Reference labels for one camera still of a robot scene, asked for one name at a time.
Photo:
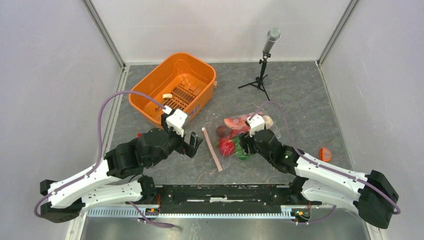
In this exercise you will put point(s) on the small beige toy piece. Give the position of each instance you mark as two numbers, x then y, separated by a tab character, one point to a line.
167	96

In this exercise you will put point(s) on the silver microphone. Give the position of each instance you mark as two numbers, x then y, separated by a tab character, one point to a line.
273	35

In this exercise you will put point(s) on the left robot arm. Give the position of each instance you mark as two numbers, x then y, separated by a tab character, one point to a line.
97	185

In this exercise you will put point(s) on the red toy chili pepper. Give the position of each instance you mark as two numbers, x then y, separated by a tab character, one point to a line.
236	132

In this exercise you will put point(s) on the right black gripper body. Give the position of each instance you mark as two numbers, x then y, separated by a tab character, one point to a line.
245	139

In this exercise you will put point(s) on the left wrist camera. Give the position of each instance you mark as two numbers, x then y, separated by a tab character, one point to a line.
176	118

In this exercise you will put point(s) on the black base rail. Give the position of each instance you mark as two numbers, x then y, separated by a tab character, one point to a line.
223	198

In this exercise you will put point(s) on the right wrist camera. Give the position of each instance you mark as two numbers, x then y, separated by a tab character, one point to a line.
256	123

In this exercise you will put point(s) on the green toy bok choy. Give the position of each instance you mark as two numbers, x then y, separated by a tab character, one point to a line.
238	151

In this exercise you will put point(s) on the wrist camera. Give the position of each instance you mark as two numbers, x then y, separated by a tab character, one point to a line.
176	118
256	123

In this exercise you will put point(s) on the red toy tomato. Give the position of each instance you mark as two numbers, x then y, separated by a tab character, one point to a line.
226	147

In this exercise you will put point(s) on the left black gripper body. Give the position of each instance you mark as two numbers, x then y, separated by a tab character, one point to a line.
182	146

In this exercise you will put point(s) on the blue red toy block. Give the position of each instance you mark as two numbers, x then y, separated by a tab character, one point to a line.
140	134

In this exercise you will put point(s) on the clear polka dot zip bag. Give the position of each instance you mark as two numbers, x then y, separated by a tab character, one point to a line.
211	138

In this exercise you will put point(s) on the dark purple toy plum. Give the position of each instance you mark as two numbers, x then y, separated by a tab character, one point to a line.
223	131

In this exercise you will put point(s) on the orange plastic basket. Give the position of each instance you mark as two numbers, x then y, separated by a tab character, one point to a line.
189	79

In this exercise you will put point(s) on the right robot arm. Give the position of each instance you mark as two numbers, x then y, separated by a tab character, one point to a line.
370	195

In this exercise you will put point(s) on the black tripod stand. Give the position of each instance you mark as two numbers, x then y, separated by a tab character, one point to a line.
259	80

